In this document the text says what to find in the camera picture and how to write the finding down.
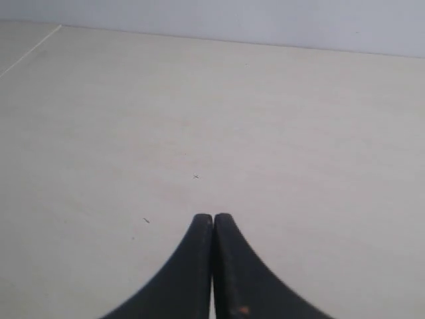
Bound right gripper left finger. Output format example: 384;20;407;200
104;213;213;319

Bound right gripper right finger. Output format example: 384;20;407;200
212;213;329;319

